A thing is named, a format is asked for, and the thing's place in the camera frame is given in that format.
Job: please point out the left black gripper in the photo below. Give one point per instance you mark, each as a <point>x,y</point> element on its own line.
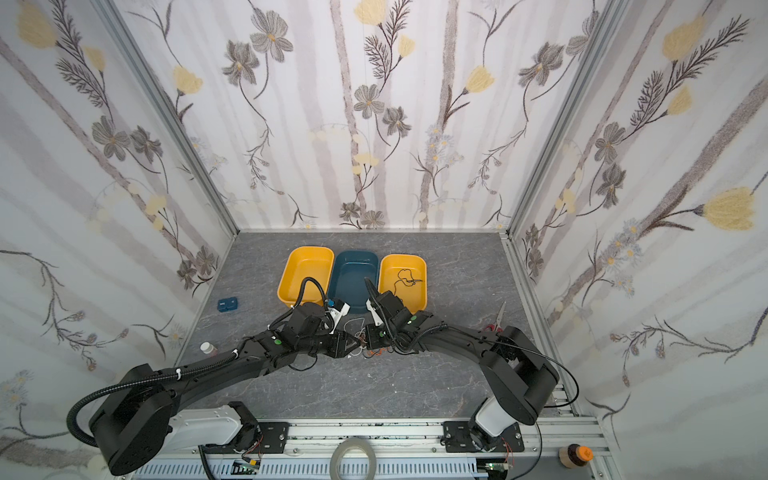
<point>339,341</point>

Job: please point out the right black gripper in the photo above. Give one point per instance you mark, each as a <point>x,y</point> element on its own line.
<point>380,335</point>

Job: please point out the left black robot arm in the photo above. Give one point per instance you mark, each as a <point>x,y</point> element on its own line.
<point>132,421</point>

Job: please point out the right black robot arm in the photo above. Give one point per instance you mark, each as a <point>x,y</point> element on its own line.
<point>520,377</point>

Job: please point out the right yellow plastic tray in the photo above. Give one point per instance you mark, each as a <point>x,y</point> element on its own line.
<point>405,275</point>

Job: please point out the yellow plastic tray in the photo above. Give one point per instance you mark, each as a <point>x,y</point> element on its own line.
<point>405,275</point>
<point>305,261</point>

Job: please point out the teal plastic tray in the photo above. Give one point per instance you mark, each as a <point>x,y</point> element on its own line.
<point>347,282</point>

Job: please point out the left yellow plastic tray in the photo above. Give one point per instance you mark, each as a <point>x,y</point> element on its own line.
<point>305,261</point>

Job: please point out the small blue box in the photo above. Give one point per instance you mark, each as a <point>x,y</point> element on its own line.
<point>227,304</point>

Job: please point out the small white bottle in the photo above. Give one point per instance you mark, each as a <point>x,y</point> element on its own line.
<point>207,348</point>

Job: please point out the tape roll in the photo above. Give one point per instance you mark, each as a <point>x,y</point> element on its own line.
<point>355,457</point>

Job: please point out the orange capped bottle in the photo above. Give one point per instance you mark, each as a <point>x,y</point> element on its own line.
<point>575,456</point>

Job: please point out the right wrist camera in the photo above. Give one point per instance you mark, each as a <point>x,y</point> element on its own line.
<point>372,309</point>

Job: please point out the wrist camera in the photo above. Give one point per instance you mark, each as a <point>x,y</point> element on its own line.
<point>372,309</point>
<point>337,309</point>

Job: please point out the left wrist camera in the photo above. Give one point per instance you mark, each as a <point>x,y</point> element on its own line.
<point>337,309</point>

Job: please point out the red handled scissors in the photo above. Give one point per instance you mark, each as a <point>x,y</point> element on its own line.
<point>496,325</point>

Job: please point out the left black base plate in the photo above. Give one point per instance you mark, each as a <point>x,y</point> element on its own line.
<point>255,438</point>

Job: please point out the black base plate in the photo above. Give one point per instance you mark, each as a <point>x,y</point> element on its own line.
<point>459,436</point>
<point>255,438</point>

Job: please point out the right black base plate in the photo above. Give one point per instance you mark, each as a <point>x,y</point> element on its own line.
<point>459,436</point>

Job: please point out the aluminium mounting rail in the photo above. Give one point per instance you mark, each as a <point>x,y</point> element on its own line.
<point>411,448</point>

